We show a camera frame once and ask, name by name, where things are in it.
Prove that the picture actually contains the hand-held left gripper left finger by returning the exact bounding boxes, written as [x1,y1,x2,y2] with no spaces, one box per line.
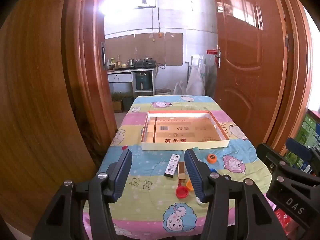
[31,149,133,240]

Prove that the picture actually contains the cartoon sheep printed tablecloth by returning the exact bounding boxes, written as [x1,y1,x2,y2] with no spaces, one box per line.
[82,95,273,240]

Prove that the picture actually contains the red bottle cap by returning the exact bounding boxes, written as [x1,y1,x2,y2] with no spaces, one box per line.
[176,187,189,199]

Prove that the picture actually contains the white woven sack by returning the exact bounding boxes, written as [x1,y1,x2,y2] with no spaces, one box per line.
[186,64,206,96]

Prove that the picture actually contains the planter box with grass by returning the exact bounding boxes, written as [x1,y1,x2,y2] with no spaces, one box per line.
[111,92,124,113]

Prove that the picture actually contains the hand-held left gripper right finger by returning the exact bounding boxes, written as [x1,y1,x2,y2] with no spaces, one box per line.
[184,148,288,240]

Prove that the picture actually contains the shallow cardboard tray box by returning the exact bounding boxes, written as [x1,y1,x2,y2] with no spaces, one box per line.
[141,110,230,151]

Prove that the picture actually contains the cardboard sheets on wall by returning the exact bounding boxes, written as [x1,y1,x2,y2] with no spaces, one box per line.
[104,32,184,67]

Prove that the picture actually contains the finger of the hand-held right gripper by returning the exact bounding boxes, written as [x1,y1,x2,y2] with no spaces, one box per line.
[256,143,320,188]
[286,137,320,175]

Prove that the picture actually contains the metal door handle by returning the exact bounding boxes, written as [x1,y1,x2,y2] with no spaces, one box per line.
[214,44,222,68]

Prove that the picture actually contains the brown wooden door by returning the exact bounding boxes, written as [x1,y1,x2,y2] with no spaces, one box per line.
[211,0,288,145]

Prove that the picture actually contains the gold lighter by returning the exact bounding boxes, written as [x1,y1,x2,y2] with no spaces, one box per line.
[178,162,187,183]

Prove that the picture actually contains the green printed carton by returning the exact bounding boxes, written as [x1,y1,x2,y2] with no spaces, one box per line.
[285,109,320,175]

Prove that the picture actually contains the white plastic bag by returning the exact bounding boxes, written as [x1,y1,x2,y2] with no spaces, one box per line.
[173,82,187,95]

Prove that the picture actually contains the white cartoon lighter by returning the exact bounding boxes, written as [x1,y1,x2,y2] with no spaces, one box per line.
[165,154,181,178]

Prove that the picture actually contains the wooden door jamb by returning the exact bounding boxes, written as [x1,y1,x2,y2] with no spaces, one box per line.
[61,0,118,155]
[270,0,314,153]

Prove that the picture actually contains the brown wooden panel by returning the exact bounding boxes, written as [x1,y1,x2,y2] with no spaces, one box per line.
[0,0,100,230]

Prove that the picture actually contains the red packet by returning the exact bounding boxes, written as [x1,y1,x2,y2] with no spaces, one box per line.
[274,207,295,238]

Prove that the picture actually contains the black gas stove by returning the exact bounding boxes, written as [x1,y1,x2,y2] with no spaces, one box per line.
[135,59,156,68]

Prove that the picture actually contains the white kitchen counter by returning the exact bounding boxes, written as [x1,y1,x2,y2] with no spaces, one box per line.
[107,66,157,98]

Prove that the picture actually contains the dark green air fryer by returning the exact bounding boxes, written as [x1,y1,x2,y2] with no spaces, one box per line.
[135,71,151,91]

